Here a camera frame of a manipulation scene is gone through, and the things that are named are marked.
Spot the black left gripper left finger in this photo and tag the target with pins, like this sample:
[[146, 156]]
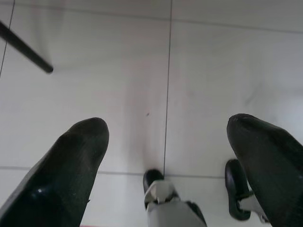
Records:
[[59, 177]]

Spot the robot right leg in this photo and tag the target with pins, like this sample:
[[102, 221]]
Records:
[[233, 189]]

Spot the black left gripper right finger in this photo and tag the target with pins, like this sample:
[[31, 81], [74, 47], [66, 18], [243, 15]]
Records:
[[272, 165]]

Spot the black table leg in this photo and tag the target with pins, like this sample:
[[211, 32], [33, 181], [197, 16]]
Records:
[[23, 46]]

